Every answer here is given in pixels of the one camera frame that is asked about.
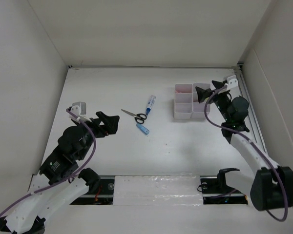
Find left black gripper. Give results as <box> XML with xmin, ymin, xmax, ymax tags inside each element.
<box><xmin>75</xmin><ymin>111</ymin><xmax>120</xmax><ymax>159</ymax></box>

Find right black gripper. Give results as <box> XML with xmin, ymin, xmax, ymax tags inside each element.
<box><xmin>195</xmin><ymin>80</ymin><xmax>231</xmax><ymax>122</ymax></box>

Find blue capped glue pen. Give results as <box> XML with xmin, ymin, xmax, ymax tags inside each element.
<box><xmin>146</xmin><ymin>95</ymin><xmax>156</xmax><ymax>116</ymax></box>

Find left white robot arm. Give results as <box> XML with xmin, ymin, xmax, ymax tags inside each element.
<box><xmin>0</xmin><ymin>109</ymin><xmax>120</xmax><ymax>234</ymax></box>

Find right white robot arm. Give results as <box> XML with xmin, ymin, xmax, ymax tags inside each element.
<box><xmin>195</xmin><ymin>78</ymin><xmax>293</xmax><ymax>212</ymax></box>

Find right white compartment container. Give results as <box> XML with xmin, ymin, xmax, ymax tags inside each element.
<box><xmin>191</xmin><ymin>83</ymin><xmax>210</xmax><ymax>120</ymax></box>

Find white compartment container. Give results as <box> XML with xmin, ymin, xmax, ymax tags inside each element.
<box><xmin>174</xmin><ymin>84</ymin><xmax>193</xmax><ymax>119</ymax></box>
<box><xmin>191</xmin><ymin>83</ymin><xmax>210</xmax><ymax>120</ymax></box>

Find left white compartment container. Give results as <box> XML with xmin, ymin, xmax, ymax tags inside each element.
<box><xmin>174</xmin><ymin>84</ymin><xmax>193</xmax><ymax>119</ymax></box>

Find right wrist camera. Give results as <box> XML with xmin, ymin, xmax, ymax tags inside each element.
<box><xmin>224</xmin><ymin>75</ymin><xmax>239</xmax><ymax>90</ymax></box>

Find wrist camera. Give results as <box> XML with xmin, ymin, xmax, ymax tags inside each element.
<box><xmin>224</xmin><ymin>75</ymin><xmax>239</xmax><ymax>90</ymax></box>
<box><xmin>68</xmin><ymin>102</ymin><xmax>87</xmax><ymax>121</ymax></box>

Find black handled scissors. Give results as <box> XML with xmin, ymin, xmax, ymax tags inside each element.
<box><xmin>121</xmin><ymin>109</ymin><xmax>147</xmax><ymax>124</ymax></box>

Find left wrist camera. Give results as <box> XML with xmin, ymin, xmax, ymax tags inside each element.
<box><xmin>68</xmin><ymin>102</ymin><xmax>87</xmax><ymax>121</ymax></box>

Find aluminium side rail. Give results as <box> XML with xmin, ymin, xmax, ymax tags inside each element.
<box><xmin>232</xmin><ymin>63</ymin><xmax>271</xmax><ymax>159</ymax></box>

